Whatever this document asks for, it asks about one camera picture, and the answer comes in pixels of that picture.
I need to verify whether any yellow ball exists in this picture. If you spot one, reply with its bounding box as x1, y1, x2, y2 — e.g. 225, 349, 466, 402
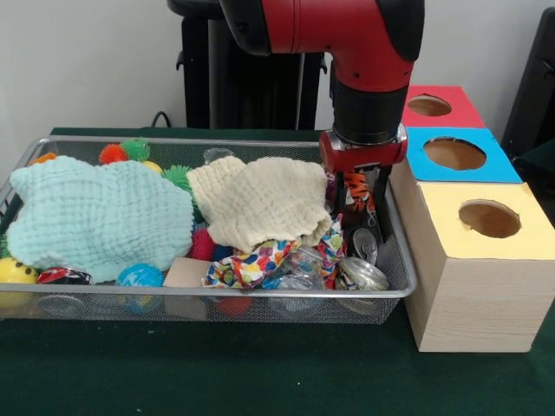
0, 256, 39, 309

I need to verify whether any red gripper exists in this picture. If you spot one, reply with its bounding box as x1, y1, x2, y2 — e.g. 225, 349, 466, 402
319, 125, 408, 218

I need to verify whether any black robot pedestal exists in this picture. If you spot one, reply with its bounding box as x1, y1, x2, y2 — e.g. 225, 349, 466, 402
166, 0, 333, 130

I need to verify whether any blue globe ball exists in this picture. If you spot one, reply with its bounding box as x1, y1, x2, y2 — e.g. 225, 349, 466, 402
115, 262, 167, 289

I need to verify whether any clear mesh bin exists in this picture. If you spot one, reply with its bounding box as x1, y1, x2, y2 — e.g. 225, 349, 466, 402
0, 136, 418, 326

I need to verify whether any green spiky ball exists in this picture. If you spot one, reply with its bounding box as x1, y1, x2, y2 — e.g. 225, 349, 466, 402
162, 164, 208, 223

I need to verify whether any dark green table cloth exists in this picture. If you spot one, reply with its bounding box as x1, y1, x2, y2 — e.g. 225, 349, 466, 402
0, 126, 555, 416

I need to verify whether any light blue waffle cloth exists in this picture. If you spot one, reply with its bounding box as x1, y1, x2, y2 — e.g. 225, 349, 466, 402
4, 154, 195, 283

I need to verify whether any cream waffle cloth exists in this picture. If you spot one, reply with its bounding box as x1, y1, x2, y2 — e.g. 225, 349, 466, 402
186, 155, 333, 255

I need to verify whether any crushed printed drink can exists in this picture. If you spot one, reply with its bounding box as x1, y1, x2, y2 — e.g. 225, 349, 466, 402
334, 256, 390, 292

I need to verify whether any red and black crushed can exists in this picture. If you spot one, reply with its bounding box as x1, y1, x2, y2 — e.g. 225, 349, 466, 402
35, 266, 95, 286

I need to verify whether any wooden box with three holes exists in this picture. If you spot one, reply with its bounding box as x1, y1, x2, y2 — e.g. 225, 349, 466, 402
388, 85, 555, 353

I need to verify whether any colourful spotted cloth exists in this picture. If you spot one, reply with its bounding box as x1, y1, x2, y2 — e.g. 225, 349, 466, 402
201, 216, 348, 290

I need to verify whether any beige foam block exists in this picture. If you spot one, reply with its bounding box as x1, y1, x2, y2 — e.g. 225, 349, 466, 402
162, 256, 207, 288

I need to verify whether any black furniture frame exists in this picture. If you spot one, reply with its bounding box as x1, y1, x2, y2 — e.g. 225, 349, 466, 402
500, 6, 555, 161

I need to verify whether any orange striped tiger plush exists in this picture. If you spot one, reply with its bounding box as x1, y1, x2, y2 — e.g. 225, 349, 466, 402
344, 168, 377, 229

